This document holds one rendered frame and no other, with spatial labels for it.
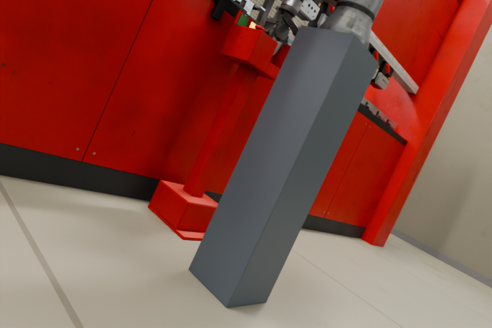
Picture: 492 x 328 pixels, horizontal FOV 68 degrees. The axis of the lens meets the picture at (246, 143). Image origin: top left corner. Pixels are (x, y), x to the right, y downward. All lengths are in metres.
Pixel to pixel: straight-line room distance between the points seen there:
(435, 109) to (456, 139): 1.58
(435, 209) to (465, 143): 0.81
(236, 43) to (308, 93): 0.50
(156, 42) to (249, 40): 0.33
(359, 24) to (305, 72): 0.19
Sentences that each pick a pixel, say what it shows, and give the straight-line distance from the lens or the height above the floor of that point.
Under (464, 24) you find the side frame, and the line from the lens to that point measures 3.52.
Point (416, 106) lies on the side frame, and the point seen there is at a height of 1.17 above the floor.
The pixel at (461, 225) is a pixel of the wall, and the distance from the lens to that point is 4.65.
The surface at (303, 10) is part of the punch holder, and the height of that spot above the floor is 1.10.
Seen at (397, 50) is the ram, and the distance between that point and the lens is 2.88.
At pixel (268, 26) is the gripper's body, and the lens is 1.52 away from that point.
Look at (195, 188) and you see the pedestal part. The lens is 1.43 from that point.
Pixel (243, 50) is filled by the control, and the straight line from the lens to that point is 1.36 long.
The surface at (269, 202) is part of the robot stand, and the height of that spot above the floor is 0.30.
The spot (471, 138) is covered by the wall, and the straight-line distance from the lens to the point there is 4.79.
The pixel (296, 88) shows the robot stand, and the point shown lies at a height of 0.60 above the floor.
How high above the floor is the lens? 0.46
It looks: 3 degrees down
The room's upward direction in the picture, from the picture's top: 25 degrees clockwise
